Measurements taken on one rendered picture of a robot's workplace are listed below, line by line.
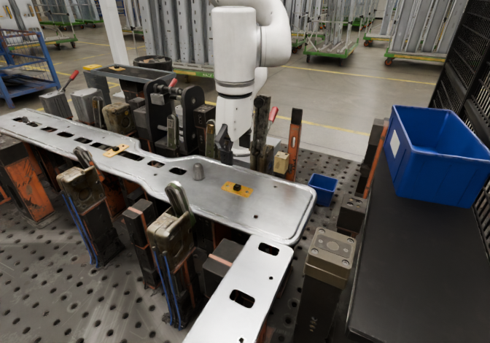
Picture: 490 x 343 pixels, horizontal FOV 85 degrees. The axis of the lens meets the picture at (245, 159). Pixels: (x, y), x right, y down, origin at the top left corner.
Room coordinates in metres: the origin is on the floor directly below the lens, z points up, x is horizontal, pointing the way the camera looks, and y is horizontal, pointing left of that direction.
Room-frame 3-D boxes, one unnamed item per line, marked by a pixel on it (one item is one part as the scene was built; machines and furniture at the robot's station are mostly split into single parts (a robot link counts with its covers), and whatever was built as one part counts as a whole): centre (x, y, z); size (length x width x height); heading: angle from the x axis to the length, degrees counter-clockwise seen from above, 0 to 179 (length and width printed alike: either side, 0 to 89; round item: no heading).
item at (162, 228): (0.42, 0.17, 0.87); 0.12 x 0.09 x 0.35; 153
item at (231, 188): (0.58, 0.02, 1.01); 0.08 x 0.04 x 0.01; 63
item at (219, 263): (0.38, 0.04, 0.84); 0.11 x 0.10 x 0.28; 153
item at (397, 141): (0.63, -0.49, 1.10); 0.30 x 0.17 x 0.13; 163
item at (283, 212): (0.79, 0.46, 1.00); 1.38 x 0.22 x 0.02; 63
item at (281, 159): (0.65, -0.11, 0.88); 0.04 x 0.04 x 0.36; 63
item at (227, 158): (0.53, 0.05, 1.14); 0.03 x 0.03 x 0.07; 63
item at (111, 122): (1.00, 0.51, 0.89); 0.13 x 0.11 x 0.38; 153
